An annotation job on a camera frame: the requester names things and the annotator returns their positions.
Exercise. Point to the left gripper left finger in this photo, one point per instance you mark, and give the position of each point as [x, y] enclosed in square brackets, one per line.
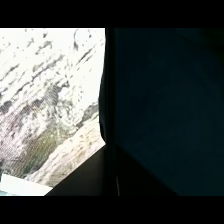
[96, 176]

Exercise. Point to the black garment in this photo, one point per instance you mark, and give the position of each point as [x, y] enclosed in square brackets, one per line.
[166, 93]

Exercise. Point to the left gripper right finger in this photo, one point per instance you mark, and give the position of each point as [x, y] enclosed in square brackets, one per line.
[135, 178]

